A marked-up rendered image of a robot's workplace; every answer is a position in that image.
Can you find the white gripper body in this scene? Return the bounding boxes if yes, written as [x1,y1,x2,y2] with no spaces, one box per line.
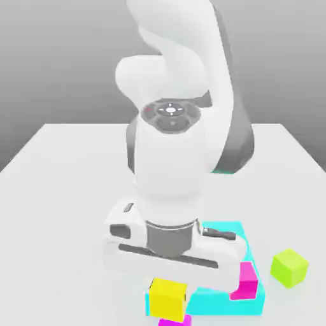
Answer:
[101,236,247,293]

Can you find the small yellow cube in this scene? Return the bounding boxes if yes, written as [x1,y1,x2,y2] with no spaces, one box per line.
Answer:
[148,278,188,323]

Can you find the large cyan box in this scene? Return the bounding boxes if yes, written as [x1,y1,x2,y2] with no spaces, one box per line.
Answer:
[145,220,266,317]

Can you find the small magenta cube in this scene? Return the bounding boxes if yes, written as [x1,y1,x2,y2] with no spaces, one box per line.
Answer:
[229,261,260,301]
[157,313,192,326]

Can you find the small lime green cube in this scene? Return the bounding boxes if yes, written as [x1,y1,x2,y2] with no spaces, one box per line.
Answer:
[270,248,310,289]

